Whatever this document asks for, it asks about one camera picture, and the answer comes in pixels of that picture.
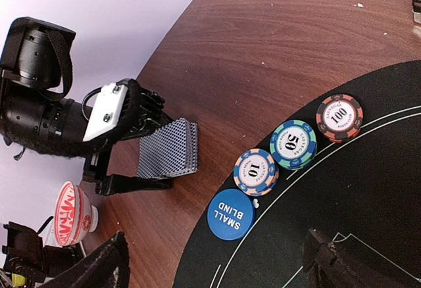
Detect red white round coaster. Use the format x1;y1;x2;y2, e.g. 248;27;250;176
53;181;99;247

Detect black poker chip case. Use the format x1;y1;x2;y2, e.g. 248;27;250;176
412;0;420;37

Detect red black chips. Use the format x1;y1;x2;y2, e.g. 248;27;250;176
316;94;364;143

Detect round black poker mat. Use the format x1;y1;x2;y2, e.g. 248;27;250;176
174;60;420;287

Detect green chips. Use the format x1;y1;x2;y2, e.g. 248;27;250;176
269;120;318;170

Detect white blue chips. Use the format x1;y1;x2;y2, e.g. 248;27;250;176
233;148;279;197

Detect blue small blind button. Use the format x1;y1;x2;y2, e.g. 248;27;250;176
207;188;255;241

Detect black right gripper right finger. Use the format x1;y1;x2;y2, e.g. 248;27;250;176
301;228;421;288

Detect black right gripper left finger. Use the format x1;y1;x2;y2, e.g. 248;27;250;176
41;231;130;288

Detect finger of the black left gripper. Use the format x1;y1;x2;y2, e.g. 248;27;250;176
97;174;173;196
131;80;174;130

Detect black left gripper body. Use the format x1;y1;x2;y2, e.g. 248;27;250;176
83;79;155;194

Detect blue playing card deck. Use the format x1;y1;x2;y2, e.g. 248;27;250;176
137;118;198;180

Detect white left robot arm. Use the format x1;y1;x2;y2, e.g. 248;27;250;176
1;17;172;196

